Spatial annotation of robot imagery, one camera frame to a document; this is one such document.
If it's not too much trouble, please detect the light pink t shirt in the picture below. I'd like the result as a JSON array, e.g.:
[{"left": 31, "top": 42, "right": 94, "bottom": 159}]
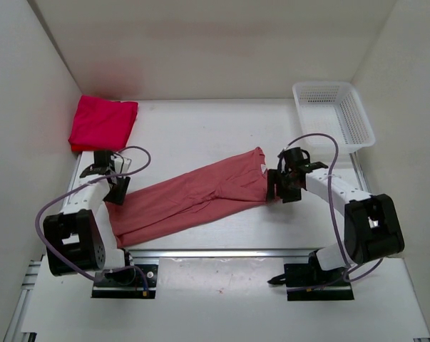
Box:
[{"left": 107, "top": 147, "right": 267, "bottom": 248}]

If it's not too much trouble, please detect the red t shirt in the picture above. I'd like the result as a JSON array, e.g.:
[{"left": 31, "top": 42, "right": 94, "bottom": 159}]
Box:
[{"left": 70, "top": 143, "right": 95, "bottom": 152}]

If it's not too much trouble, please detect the magenta t shirt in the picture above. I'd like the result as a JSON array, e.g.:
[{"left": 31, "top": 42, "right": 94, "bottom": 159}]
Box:
[{"left": 68, "top": 95, "right": 139, "bottom": 151}]

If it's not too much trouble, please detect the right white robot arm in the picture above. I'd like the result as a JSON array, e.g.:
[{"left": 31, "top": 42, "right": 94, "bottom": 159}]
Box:
[{"left": 267, "top": 147, "right": 405, "bottom": 285}]

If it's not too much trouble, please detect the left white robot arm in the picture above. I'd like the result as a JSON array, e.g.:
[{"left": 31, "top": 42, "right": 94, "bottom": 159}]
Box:
[{"left": 43, "top": 150, "right": 131, "bottom": 271}]

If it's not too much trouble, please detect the white plastic basket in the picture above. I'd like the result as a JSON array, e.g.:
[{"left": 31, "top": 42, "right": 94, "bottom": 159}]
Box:
[{"left": 292, "top": 81, "right": 376, "bottom": 155}]

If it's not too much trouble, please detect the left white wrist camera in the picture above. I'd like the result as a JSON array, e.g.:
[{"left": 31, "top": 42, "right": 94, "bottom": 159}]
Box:
[{"left": 112, "top": 153, "right": 132, "bottom": 174}]

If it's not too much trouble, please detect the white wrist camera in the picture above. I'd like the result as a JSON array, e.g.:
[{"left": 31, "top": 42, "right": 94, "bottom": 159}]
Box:
[
  {"left": 112, "top": 153, "right": 132, "bottom": 174},
  {"left": 277, "top": 150, "right": 289, "bottom": 172}
]

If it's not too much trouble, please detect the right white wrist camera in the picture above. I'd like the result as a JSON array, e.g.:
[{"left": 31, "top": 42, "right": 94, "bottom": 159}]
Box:
[{"left": 277, "top": 150, "right": 289, "bottom": 172}]

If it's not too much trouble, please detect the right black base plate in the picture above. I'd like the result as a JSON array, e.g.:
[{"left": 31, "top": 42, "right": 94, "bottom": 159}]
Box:
[{"left": 267, "top": 264, "right": 354, "bottom": 301}]

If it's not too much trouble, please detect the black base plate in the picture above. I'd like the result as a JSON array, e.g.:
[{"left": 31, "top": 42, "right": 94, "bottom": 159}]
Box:
[
  {"left": 267, "top": 264, "right": 354, "bottom": 301},
  {"left": 91, "top": 259, "right": 159, "bottom": 300}
]

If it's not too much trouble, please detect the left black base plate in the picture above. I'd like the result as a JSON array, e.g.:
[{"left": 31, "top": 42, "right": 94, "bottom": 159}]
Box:
[{"left": 91, "top": 259, "right": 159, "bottom": 300}]

